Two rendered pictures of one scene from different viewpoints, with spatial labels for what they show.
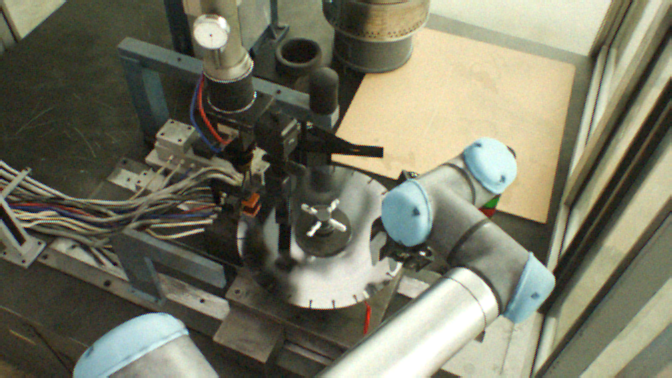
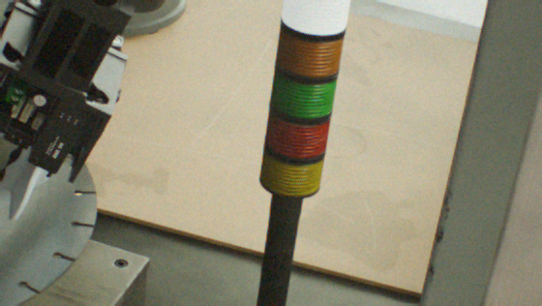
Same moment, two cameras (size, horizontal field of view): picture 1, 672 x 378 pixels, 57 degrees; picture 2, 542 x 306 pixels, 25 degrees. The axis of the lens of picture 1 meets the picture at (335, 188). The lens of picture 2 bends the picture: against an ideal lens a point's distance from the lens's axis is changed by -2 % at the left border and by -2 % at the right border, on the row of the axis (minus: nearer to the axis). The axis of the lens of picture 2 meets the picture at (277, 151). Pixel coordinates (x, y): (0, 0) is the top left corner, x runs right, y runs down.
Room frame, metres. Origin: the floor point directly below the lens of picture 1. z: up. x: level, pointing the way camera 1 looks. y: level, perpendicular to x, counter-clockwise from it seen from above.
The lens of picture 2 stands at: (-0.06, -0.18, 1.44)
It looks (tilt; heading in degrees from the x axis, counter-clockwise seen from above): 30 degrees down; 353
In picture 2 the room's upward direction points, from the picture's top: 8 degrees clockwise
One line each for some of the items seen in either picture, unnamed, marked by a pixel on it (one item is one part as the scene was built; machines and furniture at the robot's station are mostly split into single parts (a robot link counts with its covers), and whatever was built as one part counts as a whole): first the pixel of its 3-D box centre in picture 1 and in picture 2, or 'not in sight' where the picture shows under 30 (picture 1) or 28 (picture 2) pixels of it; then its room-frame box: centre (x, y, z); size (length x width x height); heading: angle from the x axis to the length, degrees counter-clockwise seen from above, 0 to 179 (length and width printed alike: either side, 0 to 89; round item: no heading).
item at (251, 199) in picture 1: (234, 198); not in sight; (0.74, 0.20, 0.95); 0.10 x 0.03 x 0.07; 69
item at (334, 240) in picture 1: (323, 227); not in sight; (0.67, 0.02, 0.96); 0.11 x 0.11 x 0.03
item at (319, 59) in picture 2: not in sight; (310, 45); (0.70, -0.28, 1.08); 0.05 x 0.04 x 0.03; 159
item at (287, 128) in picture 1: (278, 152); not in sight; (0.67, 0.10, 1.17); 0.06 x 0.05 x 0.20; 60
